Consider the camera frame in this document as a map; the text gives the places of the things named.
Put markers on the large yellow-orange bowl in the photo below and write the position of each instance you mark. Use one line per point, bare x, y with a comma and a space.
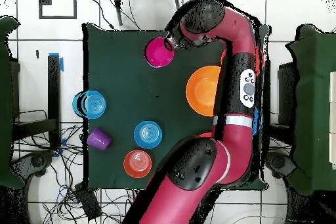
202, 91

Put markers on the purple cup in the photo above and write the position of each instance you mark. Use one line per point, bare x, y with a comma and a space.
98, 140

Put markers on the black office chair base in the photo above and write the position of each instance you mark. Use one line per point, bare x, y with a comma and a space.
278, 162
38, 161

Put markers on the small pink bowl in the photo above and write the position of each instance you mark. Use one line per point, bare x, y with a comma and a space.
157, 53

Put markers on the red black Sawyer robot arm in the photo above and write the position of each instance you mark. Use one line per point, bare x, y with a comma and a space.
236, 142

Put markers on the black power box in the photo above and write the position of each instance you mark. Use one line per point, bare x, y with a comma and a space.
88, 203

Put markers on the small orange bowl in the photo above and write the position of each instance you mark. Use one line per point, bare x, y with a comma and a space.
137, 163

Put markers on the small blue bowl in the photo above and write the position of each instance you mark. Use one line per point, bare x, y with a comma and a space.
147, 134
94, 104

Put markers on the blue tape strip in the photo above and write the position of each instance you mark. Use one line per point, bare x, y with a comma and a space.
62, 65

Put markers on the dark green table cloth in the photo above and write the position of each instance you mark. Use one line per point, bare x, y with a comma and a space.
126, 82

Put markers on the large blue bowl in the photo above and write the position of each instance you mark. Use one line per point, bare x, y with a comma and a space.
257, 122

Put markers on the green cloth covered side table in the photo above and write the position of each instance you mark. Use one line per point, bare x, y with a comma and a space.
315, 103
5, 90

